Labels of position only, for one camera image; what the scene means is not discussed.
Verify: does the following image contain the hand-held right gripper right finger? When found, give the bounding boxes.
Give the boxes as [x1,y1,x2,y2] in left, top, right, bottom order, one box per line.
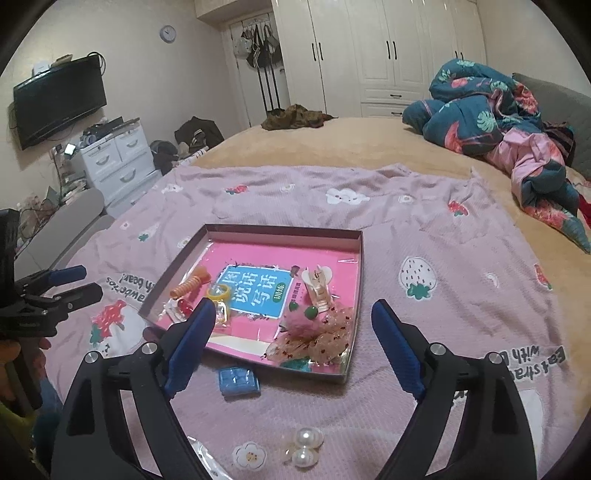
[370,299,543,480]

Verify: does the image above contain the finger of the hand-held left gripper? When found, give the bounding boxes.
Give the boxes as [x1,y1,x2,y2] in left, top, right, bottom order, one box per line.
[28,282,103,319]
[25,264,88,289]

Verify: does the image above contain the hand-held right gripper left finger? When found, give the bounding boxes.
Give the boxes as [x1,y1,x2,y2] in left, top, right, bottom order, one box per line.
[51,298,218,480]

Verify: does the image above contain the red ball earrings card packet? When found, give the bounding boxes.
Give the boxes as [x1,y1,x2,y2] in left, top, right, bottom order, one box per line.
[161,298,199,324]

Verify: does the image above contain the white card packet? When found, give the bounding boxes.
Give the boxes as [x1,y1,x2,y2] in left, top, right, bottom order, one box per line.
[210,337,273,354]

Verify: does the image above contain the blue packet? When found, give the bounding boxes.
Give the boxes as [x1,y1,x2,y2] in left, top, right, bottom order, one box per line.
[218,367,262,398]

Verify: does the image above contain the orange spiral hair tie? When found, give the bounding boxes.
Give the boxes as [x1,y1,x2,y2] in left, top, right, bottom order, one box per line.
[170,267,212,298]

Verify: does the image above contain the dotted organza hair bow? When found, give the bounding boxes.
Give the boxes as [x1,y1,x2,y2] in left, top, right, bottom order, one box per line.
[267,307,354,365]

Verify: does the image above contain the cream hair claw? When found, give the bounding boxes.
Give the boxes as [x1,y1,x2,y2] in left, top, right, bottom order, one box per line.
[300,264,334,311]

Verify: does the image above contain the pink pompom strawberry clip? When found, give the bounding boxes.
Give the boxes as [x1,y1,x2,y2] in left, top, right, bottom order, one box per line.
[280,305,324,340]

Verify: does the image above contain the teal hair clip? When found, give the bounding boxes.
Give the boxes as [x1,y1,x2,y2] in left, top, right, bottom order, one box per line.
[279,357,319,372]

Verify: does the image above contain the shallow cardboard box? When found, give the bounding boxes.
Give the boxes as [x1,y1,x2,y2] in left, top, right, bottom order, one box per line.
[139,224,365,385]

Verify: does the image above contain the pearl hair clip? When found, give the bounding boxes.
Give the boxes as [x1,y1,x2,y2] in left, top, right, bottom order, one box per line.
[280,427,324,468]

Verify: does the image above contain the person's left hand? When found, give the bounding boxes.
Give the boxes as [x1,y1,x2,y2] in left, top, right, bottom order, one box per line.
[0,339,52,402]

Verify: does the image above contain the grey chair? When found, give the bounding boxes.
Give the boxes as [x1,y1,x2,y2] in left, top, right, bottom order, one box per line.
[16,187,116,278]

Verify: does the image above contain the clutter beside cabinet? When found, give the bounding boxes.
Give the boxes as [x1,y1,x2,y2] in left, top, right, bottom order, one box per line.
[18,143,88,232]

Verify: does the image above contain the blue jeans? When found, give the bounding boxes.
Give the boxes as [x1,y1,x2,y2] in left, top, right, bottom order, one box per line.
[28,374,65,462]

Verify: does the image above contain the yellow green cloth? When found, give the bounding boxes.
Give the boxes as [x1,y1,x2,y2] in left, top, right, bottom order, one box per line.
[0,399,38,480]

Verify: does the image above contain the pink strawberry bear blanket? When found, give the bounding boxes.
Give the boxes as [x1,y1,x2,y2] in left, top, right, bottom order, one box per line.
[44,164,573,480]

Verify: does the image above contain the white drawer cabinet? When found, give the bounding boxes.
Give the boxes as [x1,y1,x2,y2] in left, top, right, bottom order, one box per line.
[73,117,162,208]

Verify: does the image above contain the clothes pile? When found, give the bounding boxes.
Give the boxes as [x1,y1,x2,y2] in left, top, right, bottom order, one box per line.
[148,140,181,175]

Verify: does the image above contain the black television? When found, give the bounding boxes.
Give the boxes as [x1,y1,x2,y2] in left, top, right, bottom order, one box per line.
[13,56,108,151]

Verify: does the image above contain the dark bag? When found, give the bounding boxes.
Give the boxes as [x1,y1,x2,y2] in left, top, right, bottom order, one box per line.
[174,116,225,148]

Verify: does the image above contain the tan bed sheet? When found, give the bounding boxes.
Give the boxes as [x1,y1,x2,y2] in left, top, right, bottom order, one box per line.
[189,115,591,462]

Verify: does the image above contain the teal floral quilt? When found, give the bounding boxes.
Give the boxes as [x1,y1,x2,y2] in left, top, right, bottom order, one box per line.
[402,59,591,254]

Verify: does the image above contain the camouflage cloth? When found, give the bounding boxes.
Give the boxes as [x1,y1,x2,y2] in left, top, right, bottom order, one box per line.
[261,104,340,131]

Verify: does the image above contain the grey headboard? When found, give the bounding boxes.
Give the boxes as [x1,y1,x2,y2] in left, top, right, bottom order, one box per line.
[512,73,591,181]

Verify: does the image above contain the hanging bags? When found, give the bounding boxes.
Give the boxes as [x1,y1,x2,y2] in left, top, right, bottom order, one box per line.
[233,21,284,70]

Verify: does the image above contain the white wardrobe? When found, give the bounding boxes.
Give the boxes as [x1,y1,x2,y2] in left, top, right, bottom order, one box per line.
[272,0,488,118]

